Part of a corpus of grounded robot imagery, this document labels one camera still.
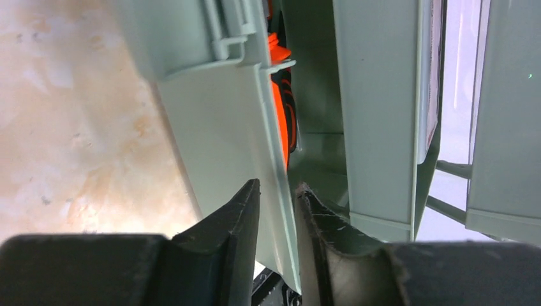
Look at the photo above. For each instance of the orange cutting pliers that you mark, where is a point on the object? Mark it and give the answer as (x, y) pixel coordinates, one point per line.
(281, 81)

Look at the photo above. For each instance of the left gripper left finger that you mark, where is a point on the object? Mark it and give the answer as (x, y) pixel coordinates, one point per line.
(211, 263)

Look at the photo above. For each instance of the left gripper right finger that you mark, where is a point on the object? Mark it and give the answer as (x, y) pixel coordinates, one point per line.
(340, 265)

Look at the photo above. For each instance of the green plastic toolbox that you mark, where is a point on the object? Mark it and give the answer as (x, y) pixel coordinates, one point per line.
(365, 80)

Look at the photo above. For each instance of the green toolbox tray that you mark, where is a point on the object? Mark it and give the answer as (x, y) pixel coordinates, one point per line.
(504, 188)

